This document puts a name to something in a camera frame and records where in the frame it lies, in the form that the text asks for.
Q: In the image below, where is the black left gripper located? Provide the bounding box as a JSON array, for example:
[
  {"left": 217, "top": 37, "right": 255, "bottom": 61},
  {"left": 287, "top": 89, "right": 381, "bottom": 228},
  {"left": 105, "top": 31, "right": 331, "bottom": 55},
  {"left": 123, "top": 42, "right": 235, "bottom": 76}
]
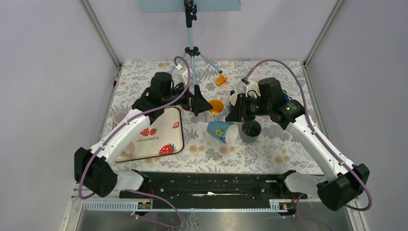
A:
[{"left": 162, "top": 81, "right": 213, "bottom": 113}]

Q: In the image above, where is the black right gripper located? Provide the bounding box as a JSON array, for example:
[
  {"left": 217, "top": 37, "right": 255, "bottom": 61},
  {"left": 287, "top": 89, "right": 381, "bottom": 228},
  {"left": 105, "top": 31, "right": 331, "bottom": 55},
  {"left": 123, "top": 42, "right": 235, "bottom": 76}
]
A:
[{"left": 225, "top": 93, "right": 271, "bottom": 122}]

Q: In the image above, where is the floral mug orange inside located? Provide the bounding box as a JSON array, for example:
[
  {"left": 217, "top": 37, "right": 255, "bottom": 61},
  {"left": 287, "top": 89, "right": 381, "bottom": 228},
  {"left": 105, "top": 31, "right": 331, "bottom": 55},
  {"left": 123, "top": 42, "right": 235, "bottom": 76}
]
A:
[{"left": 208, "top": 99, "right": 225, "bottom": 116}]

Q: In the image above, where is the grey mug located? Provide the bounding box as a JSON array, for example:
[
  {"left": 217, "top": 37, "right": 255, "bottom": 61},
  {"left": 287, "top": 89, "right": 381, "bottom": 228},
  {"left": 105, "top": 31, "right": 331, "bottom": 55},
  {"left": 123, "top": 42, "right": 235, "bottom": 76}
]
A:
[{"left": 239, "top": 120, "right": 262, "bottom": 143}]

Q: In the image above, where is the blue mug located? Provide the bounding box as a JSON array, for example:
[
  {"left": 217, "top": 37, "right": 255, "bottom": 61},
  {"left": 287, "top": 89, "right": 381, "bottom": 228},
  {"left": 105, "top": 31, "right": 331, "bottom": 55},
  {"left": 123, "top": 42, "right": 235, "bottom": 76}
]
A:
[{"left": 206, "top": 112, "right": 239, "bottom": 145}]

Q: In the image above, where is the purple cup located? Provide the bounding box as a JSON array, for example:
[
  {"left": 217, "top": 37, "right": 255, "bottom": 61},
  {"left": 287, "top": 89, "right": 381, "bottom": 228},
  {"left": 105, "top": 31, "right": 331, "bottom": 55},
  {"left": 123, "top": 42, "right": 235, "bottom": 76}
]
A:
[{"left": 112, "top": 111, "right": 128, "bottom": 128}]

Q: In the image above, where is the black mug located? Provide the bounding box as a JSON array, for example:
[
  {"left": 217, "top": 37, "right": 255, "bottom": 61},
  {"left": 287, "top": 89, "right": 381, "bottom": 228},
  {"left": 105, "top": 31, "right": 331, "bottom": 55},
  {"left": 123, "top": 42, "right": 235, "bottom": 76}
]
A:
[{"left": 229, "top": 90, "right": 238, "bottom": 107}]

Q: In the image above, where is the yellow mug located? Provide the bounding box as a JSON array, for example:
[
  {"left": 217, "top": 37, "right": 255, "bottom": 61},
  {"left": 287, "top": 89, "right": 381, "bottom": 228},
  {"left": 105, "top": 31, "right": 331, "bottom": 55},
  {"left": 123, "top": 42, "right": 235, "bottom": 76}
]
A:
[{"left": 246, "top": 76, "right": 262, "bottom": 98}]

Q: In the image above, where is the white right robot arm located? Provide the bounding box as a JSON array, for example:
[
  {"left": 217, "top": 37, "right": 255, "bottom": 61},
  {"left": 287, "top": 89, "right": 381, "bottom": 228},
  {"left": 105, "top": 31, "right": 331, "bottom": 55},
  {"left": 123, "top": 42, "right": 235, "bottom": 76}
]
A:
[{"left": 226, "top": 77, "right": 370, "bottom": 211}]

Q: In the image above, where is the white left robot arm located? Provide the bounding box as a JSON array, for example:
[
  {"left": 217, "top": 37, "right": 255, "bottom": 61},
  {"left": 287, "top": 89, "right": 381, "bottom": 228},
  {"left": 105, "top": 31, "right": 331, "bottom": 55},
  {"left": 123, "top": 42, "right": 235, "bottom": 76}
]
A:
[{"left": 74, "top": 72, "right": 213, "bottom": 199}]

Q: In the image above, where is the small orange toy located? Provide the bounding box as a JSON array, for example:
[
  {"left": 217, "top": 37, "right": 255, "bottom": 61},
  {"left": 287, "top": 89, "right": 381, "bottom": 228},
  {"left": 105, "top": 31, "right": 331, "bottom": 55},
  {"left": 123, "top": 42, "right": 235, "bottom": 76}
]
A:
[{"left": 215, "top": 75, "right": 228, "bottom": 86}]

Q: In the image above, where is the floral tablecloth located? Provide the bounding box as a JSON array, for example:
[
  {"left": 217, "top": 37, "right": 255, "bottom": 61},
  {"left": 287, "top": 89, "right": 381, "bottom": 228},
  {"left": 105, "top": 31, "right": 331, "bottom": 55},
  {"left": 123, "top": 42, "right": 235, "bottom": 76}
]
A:
[{"left": 103, "top": 60, "right": 321, "bottom": 174}]

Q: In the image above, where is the strawberry print tray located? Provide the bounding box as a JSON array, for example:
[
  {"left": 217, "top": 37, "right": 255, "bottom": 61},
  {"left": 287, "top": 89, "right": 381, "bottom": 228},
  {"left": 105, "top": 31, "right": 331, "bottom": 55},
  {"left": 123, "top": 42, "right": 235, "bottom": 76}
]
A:
[{"left": 116, "top": 107, "right": 184, "bottom": 163}]

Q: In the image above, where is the blue toy car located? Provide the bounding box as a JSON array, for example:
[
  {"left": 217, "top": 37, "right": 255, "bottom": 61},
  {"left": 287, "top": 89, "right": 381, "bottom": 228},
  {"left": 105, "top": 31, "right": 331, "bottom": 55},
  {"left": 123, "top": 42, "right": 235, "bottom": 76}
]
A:
[{"left": 282, "top": 90, "right": 292, "bottom": 101}]

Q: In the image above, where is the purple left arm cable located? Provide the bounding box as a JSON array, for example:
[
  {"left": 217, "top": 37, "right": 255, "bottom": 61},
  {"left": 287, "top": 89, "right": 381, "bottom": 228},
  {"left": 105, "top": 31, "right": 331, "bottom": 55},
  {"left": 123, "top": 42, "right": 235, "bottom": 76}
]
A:
[{"left": 78, "top": 56, "right": 192, "bottom": 201}]

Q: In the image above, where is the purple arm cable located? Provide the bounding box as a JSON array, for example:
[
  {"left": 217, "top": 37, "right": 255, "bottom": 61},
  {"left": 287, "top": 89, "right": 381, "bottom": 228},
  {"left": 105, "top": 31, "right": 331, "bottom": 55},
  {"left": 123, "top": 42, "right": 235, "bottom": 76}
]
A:
[
  {"left": 78, "top": 56, "right": 192, "bottom": 201},
  {"left": 243, "top": 59, "right": 373, "bottom": 231}
]

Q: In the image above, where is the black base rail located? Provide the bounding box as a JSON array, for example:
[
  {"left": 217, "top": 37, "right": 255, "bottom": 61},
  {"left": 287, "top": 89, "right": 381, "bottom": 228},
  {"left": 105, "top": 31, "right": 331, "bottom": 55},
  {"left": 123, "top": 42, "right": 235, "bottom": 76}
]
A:
[{"left": 139, "top": 172, "right": 301, "bottom": 210}]

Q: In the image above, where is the blue camera tripod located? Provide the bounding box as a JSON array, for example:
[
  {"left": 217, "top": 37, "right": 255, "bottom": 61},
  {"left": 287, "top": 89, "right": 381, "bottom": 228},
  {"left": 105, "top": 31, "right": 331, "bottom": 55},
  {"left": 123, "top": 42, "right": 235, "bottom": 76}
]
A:
[{"left": 181, "top": 0, "right": 223, "bottom": 89}]

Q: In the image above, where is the blue board on wall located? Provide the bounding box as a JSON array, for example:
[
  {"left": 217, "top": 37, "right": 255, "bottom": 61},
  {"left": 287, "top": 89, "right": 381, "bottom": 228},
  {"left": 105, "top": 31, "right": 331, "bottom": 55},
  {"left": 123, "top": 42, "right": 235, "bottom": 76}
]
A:
[{"left": 138, "top": 0, "right": 242, "bottom": 13}]

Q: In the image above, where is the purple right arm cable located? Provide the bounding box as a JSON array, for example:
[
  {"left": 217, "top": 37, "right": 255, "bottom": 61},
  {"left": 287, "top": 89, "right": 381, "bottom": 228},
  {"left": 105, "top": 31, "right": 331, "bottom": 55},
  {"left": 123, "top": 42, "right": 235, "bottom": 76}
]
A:
[{"left": 243, "top": 59, "right": 373, "bottom": 231}]

